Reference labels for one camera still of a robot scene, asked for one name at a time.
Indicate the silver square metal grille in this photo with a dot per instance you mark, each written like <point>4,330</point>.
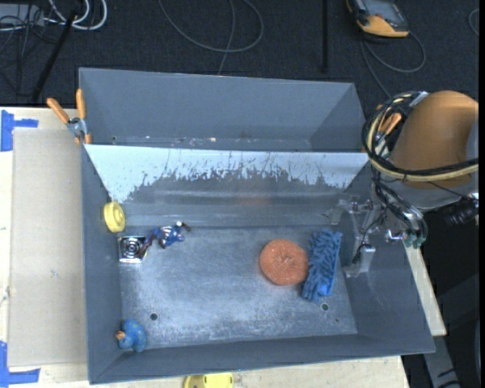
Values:
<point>132,249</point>

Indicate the orange round scouring pad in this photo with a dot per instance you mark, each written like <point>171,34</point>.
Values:
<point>283,262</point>

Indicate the blue bristly brush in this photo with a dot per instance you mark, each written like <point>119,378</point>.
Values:
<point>321,265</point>

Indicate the blue toy duck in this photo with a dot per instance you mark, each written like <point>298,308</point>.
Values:
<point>132,335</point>

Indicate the blue and brown toy figure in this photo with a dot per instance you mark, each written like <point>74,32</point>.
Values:
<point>169,234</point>

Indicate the pale wood flat board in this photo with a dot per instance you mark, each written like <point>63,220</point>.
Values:
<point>44,249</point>

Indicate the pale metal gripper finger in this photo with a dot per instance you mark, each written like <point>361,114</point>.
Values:
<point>361,261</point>
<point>345,210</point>

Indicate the grey metal bin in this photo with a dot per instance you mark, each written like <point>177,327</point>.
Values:
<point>226,289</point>

